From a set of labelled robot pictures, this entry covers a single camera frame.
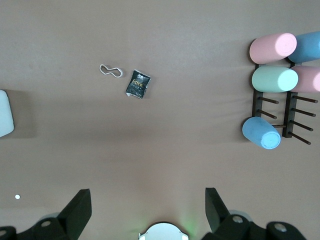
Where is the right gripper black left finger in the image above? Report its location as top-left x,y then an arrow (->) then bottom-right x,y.
0,188 -> 92,240

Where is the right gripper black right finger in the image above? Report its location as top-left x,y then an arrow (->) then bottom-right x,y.
204,187 -> 309,240

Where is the white crushed tape core ring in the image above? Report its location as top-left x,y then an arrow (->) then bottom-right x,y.
99,63 -> 125,78

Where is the white trash bin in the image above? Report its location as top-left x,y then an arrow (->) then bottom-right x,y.
0,89 -> 15,138

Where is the blue plastic cup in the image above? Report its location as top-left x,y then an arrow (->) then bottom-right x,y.
241,116 -> 282,150
287,32 -> 320,64

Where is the dark wooden cup rack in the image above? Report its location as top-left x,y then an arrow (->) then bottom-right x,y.
251,61 -> 320,146

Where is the light green plastic cup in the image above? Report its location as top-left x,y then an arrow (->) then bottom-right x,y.
251,65 -> 299,93

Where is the black foil sachet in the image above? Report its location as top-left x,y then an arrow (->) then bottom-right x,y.
125,69 -> 152,100

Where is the pink plastic cup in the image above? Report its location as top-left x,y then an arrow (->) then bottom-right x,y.
249,32 -> 298,65
290,65 -> 320,93

